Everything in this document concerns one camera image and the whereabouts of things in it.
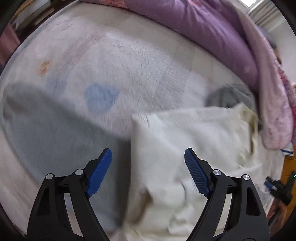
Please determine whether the cream knitted garment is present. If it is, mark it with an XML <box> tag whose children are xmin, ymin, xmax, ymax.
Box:
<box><xmin>122</xmin><ymin>103</ymin><xmax>278</xmax><ymax>241</ymax></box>

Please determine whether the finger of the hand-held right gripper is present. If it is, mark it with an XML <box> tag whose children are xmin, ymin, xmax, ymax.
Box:
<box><xmin>264</xmin><ymin>176</ymin><xmax>278</xmax><ymax>192</ymax></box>

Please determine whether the purple duvet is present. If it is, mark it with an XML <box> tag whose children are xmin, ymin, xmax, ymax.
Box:
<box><xmin>85</xmin><ymin>0</ymin><xmax>260</xmax><ymax>88</ymax></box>

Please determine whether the dusty pink cloth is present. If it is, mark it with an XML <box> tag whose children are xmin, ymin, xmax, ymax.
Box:
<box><xmin>0</xmin><ymin>23</ymin><xmax>22</xmax><ymax>68</ymax></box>

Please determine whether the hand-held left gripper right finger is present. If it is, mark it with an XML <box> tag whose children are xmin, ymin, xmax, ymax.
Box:
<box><xmin>184</xmin><ymin>148</ymin><xmax>271</xmax><ymax>241</ymax></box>

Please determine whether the grey garment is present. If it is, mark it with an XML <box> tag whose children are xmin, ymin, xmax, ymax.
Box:
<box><xmin>206</xmin><ymin>84</ymin><xmax>255</xmax><ymax>110</ymax></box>

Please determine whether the white fluffy printed blanket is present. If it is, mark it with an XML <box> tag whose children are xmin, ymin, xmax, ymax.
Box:
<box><xmin>0</xmin><ymin>2</ymin><xmax>286</xmax><ymax>241</ymax></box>

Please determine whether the grey curtain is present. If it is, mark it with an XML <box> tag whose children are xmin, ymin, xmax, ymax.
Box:
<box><xmin>248</xmin><ymin>0</ymin><xmax>281</xmax><ymax>27</ymax></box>

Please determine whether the person's right hand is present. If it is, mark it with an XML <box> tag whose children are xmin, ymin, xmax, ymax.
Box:
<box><xmin>267</xmin><ymin>200</ymin><xmax>288</xmax><ymax>229</ymax></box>

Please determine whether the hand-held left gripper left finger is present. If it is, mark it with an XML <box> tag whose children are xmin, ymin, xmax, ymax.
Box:
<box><xmin>26</xmin><ymin>148</ymin><xmax>112</xmax><ymax>241</ymax></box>

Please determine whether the pink floral quilt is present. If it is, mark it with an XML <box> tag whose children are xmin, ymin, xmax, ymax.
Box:
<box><xmin>187</xmin><ymin>0</ymin><xmax>295</xmax><ymax>151</ymax></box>

